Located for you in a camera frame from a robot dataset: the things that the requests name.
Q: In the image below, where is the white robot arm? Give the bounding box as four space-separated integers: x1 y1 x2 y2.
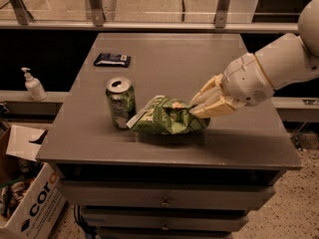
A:
189 0 319 119

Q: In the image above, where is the dark blue snack packet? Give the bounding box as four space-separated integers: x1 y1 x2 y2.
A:
94 53 131 68

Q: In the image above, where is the green soda can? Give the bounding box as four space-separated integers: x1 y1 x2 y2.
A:
106 77 136 129

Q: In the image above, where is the metal railing post left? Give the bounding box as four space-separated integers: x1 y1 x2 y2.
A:
9 0 33 25

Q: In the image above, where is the metal railing post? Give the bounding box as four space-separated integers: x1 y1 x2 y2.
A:
214 0 230 28
89 0 105 27
9 0 33 25

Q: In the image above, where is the white pump dispenser bottle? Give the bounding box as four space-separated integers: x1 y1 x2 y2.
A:
22 67 47 102

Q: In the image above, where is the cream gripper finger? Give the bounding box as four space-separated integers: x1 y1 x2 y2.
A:
190 74 228 106
189 96 245 119

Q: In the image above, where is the top drawer knob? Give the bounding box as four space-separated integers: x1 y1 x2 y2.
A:
160 198 169 208

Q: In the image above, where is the green jalapeno chip bag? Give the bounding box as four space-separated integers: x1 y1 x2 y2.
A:
127 96 210 134

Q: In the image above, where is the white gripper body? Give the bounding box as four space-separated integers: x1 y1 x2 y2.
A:
221 53 274 106

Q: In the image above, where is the drawer knob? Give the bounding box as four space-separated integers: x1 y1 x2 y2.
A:
160 198 169 208
161 224 169 231

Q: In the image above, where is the grey drawer cabinet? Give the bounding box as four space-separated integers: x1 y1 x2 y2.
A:
38 33 301 239

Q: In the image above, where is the metal railing post right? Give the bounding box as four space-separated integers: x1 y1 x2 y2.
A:
214 0 230 28

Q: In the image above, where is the metal railing post middle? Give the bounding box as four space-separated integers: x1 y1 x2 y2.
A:
89 0 105 27

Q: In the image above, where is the white cardboard box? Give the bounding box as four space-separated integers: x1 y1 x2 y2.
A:
0 124 66 239

